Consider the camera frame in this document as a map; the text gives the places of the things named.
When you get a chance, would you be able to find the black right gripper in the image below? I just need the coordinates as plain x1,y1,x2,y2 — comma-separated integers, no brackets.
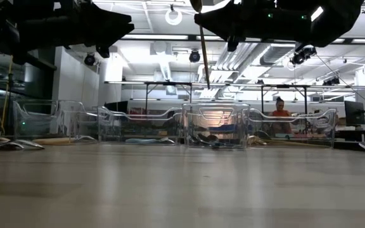
194,0,316,52

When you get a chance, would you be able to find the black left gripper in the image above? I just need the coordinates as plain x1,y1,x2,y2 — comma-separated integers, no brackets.
14,0,135,59

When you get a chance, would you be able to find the orange handled silver spoon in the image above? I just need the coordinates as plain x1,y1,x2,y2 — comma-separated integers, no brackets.
33,136,98,146

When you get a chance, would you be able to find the black beam with light strips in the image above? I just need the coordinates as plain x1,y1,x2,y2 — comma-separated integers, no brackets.
118,32,365,44

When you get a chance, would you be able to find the black computer monitor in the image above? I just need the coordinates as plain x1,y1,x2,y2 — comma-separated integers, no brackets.
343,100,365,127
103,100,129,114

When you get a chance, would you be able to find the clear plastic bin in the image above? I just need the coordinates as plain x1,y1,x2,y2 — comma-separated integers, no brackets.
13,99,90,143
181,102,251,149
96,105,184,146
248,107,338,148

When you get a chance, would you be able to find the person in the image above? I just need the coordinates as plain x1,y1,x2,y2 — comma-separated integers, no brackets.
267,96,297,136

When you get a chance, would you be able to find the dark desk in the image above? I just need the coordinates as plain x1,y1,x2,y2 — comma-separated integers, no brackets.
334,128,365,143

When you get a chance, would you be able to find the white ring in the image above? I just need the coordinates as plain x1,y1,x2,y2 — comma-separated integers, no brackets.
165,8,183,26

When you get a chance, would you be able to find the black table frame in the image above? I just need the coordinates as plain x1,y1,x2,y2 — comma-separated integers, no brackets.
260,84,310,114
144,81,193,111

